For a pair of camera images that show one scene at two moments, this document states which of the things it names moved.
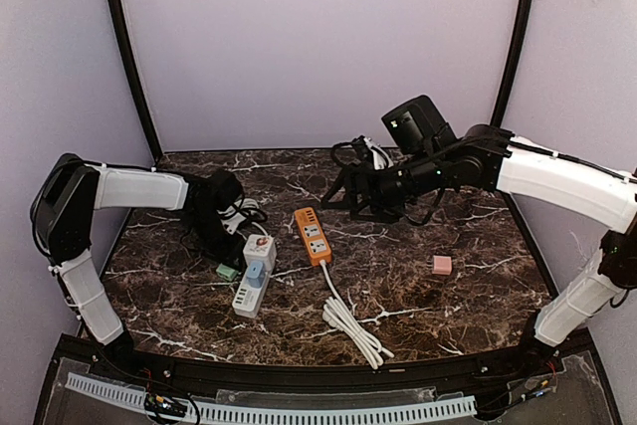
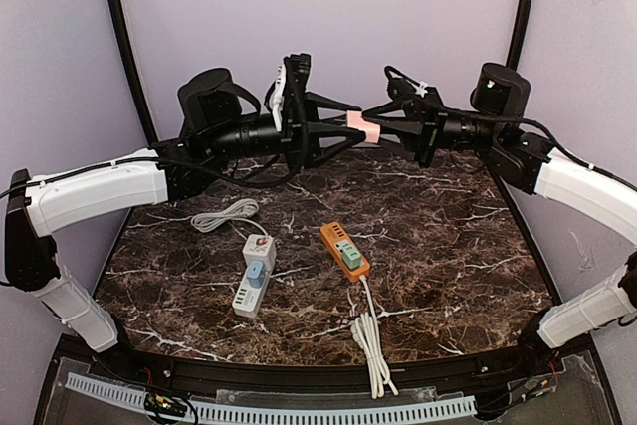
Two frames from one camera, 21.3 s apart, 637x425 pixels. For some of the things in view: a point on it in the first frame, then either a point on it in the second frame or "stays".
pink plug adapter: [442, 265] -> [372, 130]
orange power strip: [318, 248] -> [333, 235]
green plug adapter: [226, 273] -> [351, 257]
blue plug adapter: [256, 273] stays
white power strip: [248, 300] stays
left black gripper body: [219, 239] -> [297, 116]
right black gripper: [358, 189] -> [428, 124]
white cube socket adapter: [260, 247] stays
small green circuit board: [156, 402] stays
